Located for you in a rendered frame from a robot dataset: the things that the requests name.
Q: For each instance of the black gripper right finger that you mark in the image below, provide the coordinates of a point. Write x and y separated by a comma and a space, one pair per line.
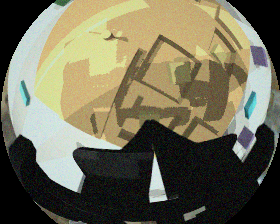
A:
177, 155

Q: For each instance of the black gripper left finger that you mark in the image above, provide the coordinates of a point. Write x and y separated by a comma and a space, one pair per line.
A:
135, 160

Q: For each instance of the teal square block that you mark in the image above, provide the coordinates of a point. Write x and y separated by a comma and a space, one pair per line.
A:
250, 104

